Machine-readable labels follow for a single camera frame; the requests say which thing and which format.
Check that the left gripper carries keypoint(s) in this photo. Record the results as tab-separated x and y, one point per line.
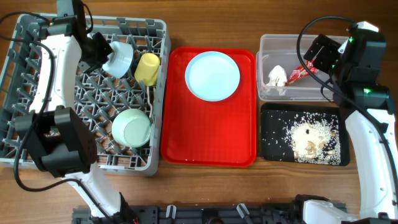
89	66

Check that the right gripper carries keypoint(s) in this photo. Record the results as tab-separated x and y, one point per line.
330	48

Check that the light blue bowl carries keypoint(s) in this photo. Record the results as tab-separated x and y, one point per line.
119	60

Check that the red candy wrapper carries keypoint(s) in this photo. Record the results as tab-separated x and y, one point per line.
299	72

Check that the white tissue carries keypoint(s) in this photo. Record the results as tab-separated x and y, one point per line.
277	77

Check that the yellow plastic cup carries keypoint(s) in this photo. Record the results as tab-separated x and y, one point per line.
147	69

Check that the white plastic fork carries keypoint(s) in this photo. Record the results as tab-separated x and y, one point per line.
149	102

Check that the mint green bowl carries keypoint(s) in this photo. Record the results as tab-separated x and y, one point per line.
131	128

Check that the rice food scraps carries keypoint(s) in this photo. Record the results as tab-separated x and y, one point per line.
314	140

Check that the light blue plate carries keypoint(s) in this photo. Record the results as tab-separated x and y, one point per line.
212	76

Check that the white plastic spoon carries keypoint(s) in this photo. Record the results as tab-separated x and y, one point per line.
153	102

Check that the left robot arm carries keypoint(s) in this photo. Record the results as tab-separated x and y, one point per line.
52	133

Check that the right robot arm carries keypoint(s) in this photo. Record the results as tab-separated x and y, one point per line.
353	68

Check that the grey dishwasher rack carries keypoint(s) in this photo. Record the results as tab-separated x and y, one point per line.
99	97

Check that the black waste tray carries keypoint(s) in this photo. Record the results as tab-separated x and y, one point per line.
270	137

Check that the clear plastic bin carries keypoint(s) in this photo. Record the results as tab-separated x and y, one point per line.
280	49

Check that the red plastic tray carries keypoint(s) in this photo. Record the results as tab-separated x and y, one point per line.
198	132

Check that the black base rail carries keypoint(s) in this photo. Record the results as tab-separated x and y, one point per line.
240	213

